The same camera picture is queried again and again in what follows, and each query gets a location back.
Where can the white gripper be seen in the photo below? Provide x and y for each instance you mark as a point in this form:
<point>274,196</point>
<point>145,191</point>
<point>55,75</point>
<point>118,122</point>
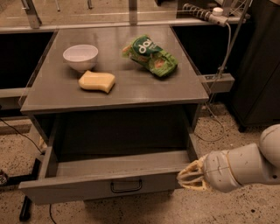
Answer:
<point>216,170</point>

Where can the yellow sponge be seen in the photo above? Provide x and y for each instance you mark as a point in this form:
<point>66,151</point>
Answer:
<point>97,81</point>

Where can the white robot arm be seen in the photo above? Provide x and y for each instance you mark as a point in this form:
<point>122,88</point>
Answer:
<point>256,163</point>

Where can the white bowl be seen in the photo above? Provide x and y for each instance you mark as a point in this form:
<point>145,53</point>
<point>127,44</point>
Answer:
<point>81,57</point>

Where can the black floor stand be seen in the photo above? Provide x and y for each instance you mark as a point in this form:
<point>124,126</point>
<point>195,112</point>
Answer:
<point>5,180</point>

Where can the metal frame rail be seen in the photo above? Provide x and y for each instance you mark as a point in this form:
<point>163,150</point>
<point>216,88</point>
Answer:
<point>50,15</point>

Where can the green chip bag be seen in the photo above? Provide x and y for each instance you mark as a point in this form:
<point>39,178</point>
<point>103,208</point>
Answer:
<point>151,56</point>

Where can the grey top drawer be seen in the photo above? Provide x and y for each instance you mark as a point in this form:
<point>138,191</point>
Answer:
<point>106,177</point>

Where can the white power strip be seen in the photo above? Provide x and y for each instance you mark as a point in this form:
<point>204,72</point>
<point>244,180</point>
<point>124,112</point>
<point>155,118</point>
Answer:
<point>214,16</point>

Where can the grey drawer cabinet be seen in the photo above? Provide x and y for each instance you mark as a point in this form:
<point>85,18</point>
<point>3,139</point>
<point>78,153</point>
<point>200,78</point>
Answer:
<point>141,114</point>

